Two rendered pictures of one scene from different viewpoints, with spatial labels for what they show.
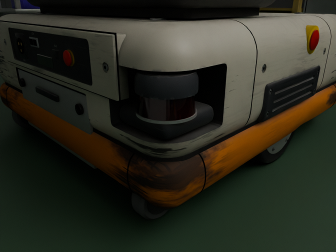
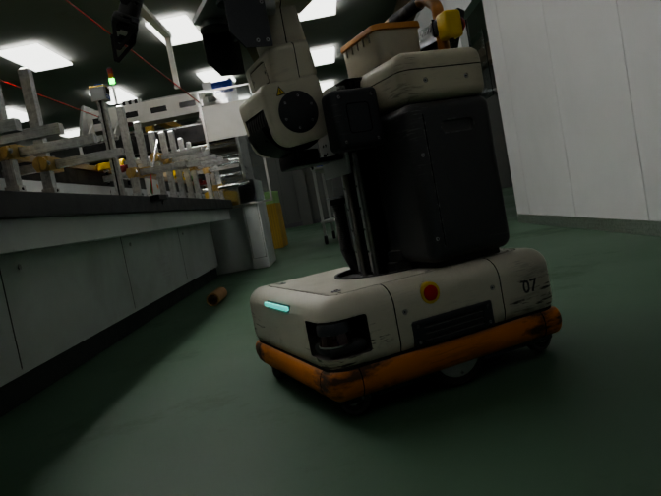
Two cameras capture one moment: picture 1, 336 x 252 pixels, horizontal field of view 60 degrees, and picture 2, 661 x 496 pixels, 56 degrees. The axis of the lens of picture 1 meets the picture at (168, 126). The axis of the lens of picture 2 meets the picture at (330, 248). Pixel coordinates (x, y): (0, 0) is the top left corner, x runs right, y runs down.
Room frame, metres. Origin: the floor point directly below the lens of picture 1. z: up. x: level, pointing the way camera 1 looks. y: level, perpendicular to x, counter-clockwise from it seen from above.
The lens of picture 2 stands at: (2.41, 0.51, 0.49)
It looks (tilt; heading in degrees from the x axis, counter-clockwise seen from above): 4 degrees down; 202
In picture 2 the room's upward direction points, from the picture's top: 11 degrees counter-clockwise
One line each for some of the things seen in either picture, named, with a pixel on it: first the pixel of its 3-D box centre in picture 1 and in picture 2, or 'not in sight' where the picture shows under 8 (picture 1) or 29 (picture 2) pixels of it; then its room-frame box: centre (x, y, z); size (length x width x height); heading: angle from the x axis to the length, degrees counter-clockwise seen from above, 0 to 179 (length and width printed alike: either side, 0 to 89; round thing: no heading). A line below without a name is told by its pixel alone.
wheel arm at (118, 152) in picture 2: not in sight; (63, 163); (0.65, -1.16, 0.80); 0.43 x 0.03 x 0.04; 111
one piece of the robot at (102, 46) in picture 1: (47, 51); not in sight; (0.50, 0.20, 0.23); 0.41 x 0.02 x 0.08; 45
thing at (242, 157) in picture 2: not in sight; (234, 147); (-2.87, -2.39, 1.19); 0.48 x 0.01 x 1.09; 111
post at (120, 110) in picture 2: not in sight; (129, 152); (-0.23, -1.55, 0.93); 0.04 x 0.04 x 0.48; 21
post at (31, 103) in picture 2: not in sight; (38, 136); (0.70, -1.19, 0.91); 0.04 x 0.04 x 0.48; 21
